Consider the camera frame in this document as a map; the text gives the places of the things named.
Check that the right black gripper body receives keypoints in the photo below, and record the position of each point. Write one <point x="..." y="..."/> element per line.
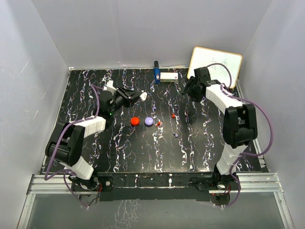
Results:
<point x="196" y="97"/>

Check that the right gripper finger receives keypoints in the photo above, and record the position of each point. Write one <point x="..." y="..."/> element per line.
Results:
<point x="192" y="85"/>
<point x="187" y="86"/>

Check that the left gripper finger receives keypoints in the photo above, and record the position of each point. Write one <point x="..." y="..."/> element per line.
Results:
<point x="134" y="97"/>
<point x="128" y="92"/>

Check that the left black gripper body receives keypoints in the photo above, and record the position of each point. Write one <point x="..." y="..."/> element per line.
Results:
<point x="121" y="99"/>

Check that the white earbud charging case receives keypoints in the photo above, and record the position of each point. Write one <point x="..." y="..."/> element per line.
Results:
<point x="143" y="96"/>

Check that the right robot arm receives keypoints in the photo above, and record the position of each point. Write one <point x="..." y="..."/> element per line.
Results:
<point x="239" y="125"/>

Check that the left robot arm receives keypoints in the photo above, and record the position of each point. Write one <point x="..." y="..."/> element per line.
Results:
<point x="66" y="141"/>

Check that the red earbud charging case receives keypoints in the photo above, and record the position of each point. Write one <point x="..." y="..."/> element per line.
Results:
<point x="135" y="121"/>

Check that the purple earbud charging case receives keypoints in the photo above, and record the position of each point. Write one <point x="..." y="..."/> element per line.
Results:
<point x="149" y="121"/>

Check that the white pink cardboard box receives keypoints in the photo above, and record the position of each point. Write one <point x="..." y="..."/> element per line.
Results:
<point x="169" y="77"/>

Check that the blue black device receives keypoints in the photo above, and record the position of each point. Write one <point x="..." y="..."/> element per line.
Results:
<point x="156" y="72"/>

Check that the black front base bar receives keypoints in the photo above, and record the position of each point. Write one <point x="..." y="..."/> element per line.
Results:
<point x="165" y="186"/>

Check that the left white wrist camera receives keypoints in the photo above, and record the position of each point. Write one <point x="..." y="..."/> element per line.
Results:
<point x="109" y="87"/>

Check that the white whiteboard with wooden frame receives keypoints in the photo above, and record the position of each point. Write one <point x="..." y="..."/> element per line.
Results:
<point x="222" y="66"/>

